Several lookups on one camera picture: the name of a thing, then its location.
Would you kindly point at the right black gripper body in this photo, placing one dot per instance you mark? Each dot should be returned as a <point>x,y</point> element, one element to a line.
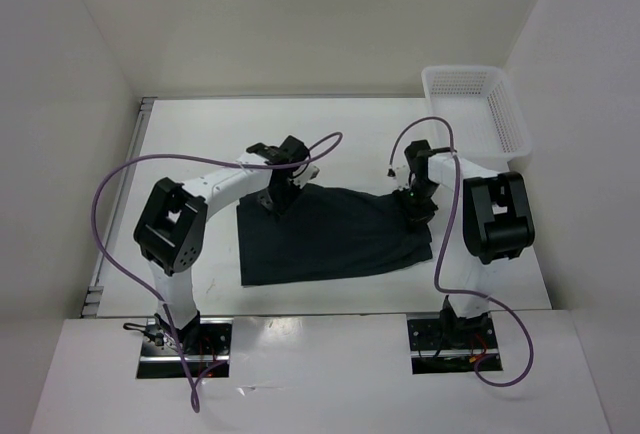
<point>419,203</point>

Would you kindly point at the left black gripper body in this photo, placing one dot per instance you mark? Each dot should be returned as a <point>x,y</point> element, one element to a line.
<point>276,198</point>

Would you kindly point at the dark navy shorts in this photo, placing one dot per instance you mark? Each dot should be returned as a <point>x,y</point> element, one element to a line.
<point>328,233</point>

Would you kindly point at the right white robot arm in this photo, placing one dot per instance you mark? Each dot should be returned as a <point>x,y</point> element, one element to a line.
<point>489,225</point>

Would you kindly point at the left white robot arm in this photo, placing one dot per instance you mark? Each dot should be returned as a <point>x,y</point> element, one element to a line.
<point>170,231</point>

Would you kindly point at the white plastic mesh basket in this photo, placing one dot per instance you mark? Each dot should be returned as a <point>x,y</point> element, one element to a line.
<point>480,105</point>

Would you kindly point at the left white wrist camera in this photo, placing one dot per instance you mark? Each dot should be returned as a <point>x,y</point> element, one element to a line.
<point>307,174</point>

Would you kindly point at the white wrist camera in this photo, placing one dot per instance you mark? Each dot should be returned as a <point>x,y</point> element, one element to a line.
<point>307,174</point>
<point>399,176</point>

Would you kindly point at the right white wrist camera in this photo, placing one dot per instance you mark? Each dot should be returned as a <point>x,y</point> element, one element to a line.
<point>399,176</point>

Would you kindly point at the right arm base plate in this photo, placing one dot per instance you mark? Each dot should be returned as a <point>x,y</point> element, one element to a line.
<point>437,346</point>

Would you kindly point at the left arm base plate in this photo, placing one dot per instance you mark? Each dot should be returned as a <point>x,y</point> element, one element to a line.
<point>207,354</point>

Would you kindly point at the aluminium table edge rail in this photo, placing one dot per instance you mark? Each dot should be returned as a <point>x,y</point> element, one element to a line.
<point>123,180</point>

